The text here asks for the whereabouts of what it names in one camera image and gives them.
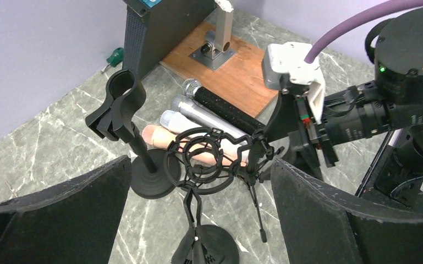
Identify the wooden board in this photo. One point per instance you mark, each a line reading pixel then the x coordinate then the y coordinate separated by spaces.
pixel 239 80

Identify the shock mount tripod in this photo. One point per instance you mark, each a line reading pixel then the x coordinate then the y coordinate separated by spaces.
pixel 210 179

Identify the green screwdriver handle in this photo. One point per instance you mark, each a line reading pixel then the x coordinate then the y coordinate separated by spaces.
pixel 114 59

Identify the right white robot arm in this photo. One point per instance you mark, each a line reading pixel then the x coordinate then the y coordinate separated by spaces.
pixel 391 103

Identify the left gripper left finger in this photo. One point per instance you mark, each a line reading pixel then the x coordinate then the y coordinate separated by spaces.
pixel 75 221

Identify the silver grey microphone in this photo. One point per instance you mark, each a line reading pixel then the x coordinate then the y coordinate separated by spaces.
pixel 190 109

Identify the white microphone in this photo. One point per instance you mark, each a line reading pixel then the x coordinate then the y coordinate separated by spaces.
pixel 177 123

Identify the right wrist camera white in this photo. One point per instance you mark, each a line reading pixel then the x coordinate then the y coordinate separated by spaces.
pixel 287 60

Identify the metal bracket with tube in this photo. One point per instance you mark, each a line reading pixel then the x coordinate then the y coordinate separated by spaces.
pixel 215 50

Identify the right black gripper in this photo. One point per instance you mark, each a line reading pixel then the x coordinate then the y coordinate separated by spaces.
pixel 292 118

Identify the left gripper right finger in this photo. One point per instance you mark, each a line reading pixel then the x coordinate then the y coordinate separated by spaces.
pixel 323 224

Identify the black mic stand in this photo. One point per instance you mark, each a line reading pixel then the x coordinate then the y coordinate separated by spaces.
pixel 203 243
pixel 125 95

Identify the blue network switch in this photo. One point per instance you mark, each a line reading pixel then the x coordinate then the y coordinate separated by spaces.
pixel 154 28

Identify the pink microphone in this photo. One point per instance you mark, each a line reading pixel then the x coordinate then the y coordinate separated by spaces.
pixel 159 137

